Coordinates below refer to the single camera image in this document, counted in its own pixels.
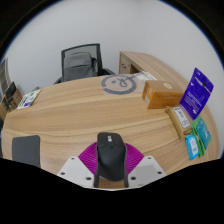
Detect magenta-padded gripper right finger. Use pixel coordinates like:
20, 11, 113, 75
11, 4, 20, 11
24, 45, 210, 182
124, 143, 167, 188

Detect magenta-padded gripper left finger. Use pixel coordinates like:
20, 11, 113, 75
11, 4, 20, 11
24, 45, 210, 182
57, 142, 99, 188

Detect black computer mouse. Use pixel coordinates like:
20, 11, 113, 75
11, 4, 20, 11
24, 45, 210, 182
93, 132, 129, 188

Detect dark grey mouse pad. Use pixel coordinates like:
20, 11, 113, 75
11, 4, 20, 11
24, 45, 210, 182
11, 134, 42, 168

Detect blue wipes packet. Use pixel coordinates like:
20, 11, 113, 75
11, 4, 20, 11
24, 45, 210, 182
185, 133, 200, 161

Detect tan packet with white label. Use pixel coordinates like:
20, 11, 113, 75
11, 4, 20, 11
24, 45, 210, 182
165, 105, 194, 139

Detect green wipes packet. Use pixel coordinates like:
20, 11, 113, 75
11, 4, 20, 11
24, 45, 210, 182
189, 115, 213, 158

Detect brown cardboard box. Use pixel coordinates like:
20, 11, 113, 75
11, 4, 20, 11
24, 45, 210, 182
141, 79, 185, 110

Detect white leaflet with green print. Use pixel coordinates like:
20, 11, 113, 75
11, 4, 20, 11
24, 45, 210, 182
16, 88, 43, 110

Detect purple hanging package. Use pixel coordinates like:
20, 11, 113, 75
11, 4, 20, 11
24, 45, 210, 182
179, 67, 215, 121

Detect dark brown printed carton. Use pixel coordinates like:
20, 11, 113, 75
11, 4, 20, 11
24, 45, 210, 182
1, 89, 24, 113

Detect black display box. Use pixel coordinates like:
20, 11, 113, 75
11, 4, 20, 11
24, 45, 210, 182
3, 81, 18, 99

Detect grey backpack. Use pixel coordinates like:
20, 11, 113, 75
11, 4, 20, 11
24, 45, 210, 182
62, 51, 98, 82

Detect wooden side desk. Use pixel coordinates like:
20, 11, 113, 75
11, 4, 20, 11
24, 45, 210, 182
118, 50, 192, 85

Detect black mesh office chair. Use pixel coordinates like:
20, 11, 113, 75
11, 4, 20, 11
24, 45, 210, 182
53, 43, 116, 85

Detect wooden shelf unit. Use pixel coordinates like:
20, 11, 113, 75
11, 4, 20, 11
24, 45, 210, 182
0, 58, 11, 98

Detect clear sheet with grey ring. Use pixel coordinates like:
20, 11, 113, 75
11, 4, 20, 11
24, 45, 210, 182
100, 70, 157, 96

